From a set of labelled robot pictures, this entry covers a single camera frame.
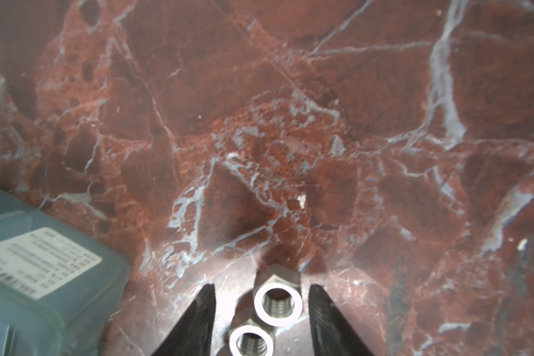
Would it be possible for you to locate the silver hex nut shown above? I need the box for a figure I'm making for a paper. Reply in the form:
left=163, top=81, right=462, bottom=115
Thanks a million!
left=228, top=307, right=275, bottom=356
left=253, top=264, right=303, bottom=328

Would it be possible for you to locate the grey compartment organizer box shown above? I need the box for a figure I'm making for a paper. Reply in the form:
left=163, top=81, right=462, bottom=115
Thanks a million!
left=0, top=190, right=131, bottom=355

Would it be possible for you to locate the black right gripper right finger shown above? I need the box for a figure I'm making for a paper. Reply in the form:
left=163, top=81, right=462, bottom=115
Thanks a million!
left=308, top=284, right=373, bottom=356

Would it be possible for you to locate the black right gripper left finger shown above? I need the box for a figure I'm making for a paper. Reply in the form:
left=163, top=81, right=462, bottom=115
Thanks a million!
left=153, top=284, right=217, bottom=356

